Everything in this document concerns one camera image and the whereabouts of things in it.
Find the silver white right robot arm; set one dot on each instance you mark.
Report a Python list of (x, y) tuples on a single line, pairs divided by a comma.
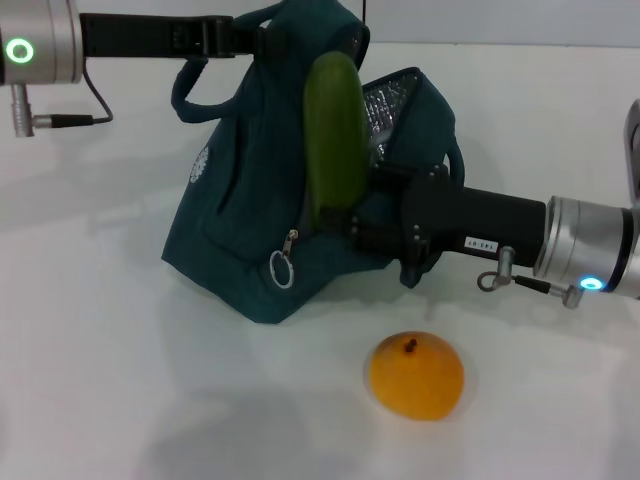
[(590, 245)]

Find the green cucumber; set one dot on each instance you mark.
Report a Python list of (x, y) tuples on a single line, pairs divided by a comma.
[(335, 140)]

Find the dark teal fabric lunch bag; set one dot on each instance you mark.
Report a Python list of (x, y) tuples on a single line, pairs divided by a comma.
[(240, 200)]

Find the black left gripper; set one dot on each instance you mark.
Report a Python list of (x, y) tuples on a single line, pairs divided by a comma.
[(150, 36)]

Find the orange citrus fruit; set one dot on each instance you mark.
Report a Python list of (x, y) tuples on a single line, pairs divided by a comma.
[(415, 380)]

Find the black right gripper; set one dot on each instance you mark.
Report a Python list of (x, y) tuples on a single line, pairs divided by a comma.
[(475, 220)]

